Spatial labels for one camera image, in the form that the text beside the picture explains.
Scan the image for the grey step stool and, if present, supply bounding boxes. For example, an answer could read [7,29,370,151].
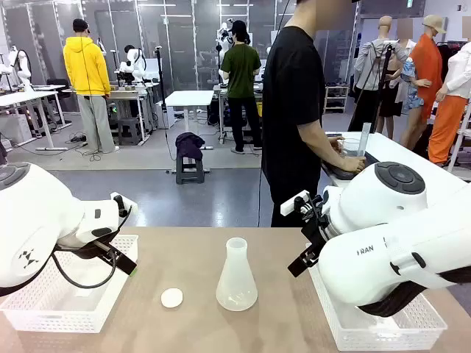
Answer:
[175,156,205,185]

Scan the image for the white humanoid robot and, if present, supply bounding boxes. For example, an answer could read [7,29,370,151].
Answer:
[118,44,149,85]

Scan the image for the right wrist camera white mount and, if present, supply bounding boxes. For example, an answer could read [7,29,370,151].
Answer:
[280,190,311,216]

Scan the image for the white perforated plastic basket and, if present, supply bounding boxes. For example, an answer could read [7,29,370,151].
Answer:
[0,235,140,334]
[305,242,448,352]

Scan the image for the person in green shirt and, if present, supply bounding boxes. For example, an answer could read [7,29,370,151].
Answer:
[220,20,263,154]

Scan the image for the mannequin white shirt orange trousers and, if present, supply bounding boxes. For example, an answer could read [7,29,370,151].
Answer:
[428,16,471,165]

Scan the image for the long white lab table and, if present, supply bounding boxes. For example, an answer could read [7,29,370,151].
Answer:
[0,90,71,151]

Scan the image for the small white desk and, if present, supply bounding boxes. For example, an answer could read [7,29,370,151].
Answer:
[164,90,215,174]

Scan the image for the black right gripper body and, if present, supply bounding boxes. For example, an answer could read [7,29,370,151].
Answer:
[300,215,332,255]

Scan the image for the clear plastic measuring beaker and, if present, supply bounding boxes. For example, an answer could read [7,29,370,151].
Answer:
[340,138,364,159]

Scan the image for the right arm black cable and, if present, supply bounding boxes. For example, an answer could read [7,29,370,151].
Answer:
[355,281,430,319]

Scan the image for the person in yellow hoodie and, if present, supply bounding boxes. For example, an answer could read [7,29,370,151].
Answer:
[63,18,119,154]

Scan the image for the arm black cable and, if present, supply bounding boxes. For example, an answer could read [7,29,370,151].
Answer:
[355,281,430,319]
[51,249,121,290]

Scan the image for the mannequin in orange dress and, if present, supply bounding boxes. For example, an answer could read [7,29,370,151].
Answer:
[400,14,448,150]

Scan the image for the person in black t-shirt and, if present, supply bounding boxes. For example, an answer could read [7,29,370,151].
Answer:
[261,0,327,228]

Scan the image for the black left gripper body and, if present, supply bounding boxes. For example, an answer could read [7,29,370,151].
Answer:
[54,228,123,260]

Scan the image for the translucent plastic conical flask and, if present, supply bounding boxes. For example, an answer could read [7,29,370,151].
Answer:
[215,237,258,312]

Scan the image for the black rectangular tray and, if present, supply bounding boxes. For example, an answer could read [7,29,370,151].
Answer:
[322,150,380,181]

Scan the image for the clear graduated cylinder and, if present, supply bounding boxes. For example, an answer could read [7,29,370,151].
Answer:
[359,123,372,160]

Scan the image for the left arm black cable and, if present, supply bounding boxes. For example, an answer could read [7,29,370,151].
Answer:
[51,249,121,290]

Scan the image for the white round flask cap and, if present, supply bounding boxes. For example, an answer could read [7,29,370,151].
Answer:
[160,288,184,308]

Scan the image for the mannequin in grey jacket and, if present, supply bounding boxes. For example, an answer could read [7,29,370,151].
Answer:
[347,15,409,133]

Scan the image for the dark jacket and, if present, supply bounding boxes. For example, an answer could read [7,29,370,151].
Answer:
[175,132,206,161]

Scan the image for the black tripod stand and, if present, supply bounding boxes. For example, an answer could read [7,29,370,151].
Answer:
[367,43,393,133]

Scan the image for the person's right forearm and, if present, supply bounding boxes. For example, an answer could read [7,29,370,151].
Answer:
[297,123,347,170]

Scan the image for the person's right hand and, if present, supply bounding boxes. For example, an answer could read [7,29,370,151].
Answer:
[341,155,367,174]

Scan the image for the mannequin in floral dress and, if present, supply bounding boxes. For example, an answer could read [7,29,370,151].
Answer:
[378,18,431,128]

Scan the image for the shoe rack with shoes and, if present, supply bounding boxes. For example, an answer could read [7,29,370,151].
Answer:
[325,84,350,114]

